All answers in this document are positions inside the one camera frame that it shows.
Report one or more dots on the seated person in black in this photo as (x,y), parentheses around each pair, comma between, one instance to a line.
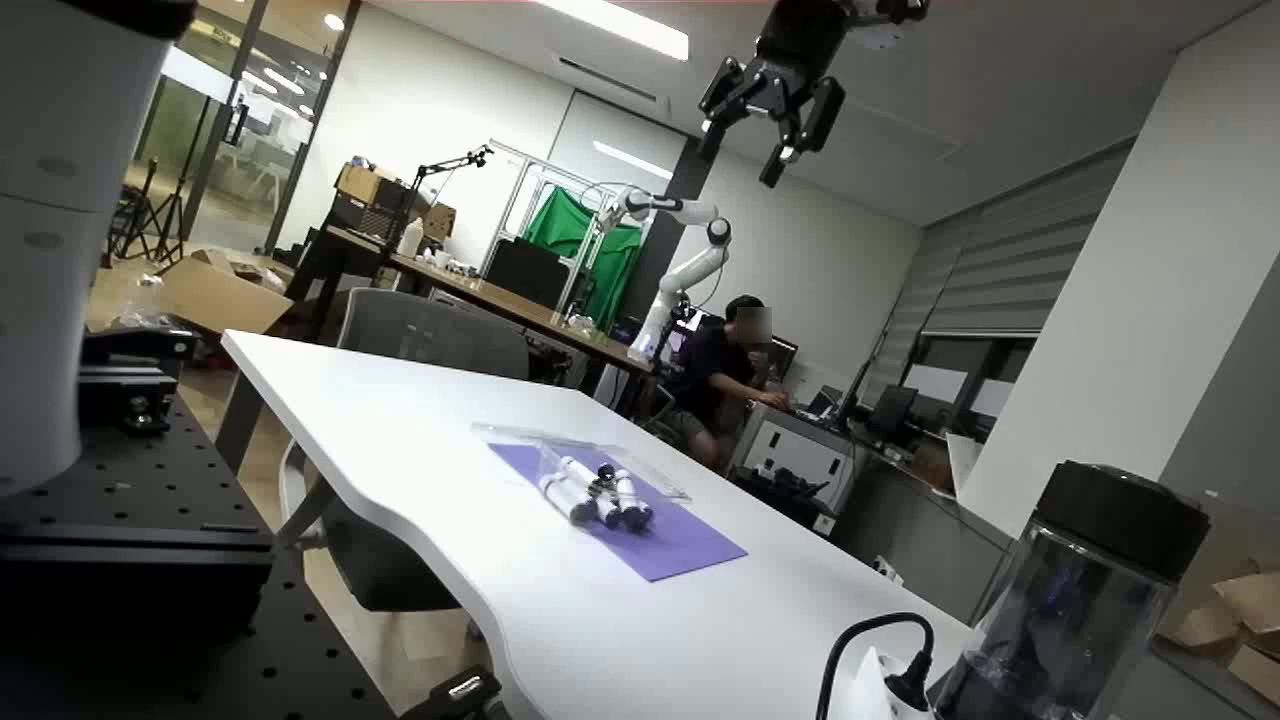
(717,380)

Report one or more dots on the purple mat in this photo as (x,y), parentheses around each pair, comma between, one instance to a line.
(677,539)

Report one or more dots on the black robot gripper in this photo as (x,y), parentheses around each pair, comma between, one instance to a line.
(787,82)

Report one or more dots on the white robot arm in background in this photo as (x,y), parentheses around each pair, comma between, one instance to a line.
(699,214)

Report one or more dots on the long brown desk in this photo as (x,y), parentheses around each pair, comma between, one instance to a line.
(333,249)

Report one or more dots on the white box with black slots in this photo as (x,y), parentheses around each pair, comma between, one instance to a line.
(787,440)

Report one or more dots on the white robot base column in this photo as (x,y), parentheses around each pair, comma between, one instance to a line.
(72,93)

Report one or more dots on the clear plastic clamshell container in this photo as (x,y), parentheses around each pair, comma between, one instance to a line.
(596,494)

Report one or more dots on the cardboard box on floor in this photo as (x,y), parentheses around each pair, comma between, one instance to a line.
(216,294)

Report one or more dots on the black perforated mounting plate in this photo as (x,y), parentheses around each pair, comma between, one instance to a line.
(146,584)

